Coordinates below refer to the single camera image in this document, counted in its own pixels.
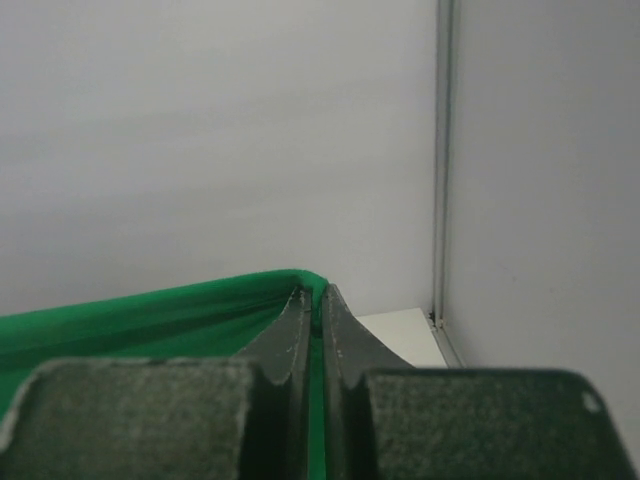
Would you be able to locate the green t shirt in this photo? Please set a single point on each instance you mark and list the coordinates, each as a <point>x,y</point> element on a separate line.
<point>209,319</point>

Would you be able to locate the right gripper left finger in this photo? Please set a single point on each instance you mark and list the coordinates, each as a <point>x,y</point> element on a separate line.
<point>240,417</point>

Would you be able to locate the right aluminium frame post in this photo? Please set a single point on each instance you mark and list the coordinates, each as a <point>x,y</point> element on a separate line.
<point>447,27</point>

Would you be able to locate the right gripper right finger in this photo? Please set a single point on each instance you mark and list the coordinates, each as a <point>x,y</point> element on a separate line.
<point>386,419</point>

